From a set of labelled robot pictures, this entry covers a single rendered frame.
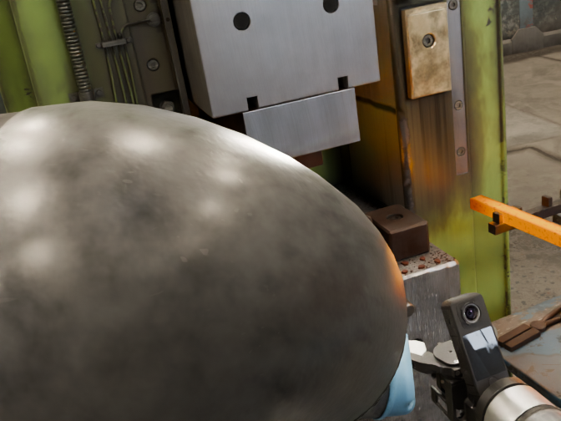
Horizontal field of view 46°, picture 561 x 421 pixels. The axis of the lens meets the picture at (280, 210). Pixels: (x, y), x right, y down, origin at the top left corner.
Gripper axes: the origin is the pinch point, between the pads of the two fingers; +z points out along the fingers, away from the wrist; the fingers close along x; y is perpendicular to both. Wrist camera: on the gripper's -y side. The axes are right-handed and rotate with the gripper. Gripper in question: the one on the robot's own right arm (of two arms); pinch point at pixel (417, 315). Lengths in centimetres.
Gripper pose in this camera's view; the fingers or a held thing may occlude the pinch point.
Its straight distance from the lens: 93.7
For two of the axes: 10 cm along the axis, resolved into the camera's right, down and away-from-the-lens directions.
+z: -3.1, -3.1, 9.0
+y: 1.5, 9.2, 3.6
